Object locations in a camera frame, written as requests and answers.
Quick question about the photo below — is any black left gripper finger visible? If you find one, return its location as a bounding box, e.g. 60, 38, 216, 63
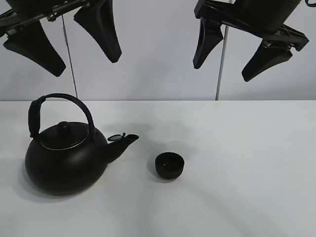
74, 0, 121, 63
3, 21, 66, 77

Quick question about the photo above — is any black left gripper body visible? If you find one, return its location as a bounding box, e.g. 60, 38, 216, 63
0, 0, 99, 38

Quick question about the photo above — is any small black teacup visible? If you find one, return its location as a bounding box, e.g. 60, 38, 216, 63
155, 152, 185, 180

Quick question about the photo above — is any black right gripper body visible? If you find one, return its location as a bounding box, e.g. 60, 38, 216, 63
194, 0, 309, 51

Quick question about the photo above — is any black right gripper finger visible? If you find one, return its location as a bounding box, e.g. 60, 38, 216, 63
241, 39, 292, 82
193, 17, 224, 69

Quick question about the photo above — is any black teapot kettle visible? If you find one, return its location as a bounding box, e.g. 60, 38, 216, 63
25, 93, 139, 196

